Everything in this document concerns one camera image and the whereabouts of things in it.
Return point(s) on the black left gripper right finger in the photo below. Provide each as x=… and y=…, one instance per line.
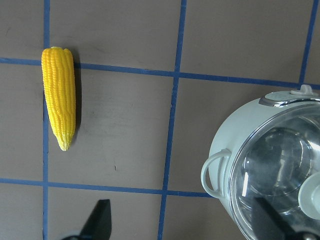
x=267, y=224

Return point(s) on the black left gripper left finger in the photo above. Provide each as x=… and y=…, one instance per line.
x=98, y=225

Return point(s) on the glass pot lid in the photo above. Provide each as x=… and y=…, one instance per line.
x=273, y=163

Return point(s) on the yellow corn cob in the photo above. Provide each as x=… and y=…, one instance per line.
x=58, y=76

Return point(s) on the white electric cooking pot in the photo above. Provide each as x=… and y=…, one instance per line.
x=216, y=171

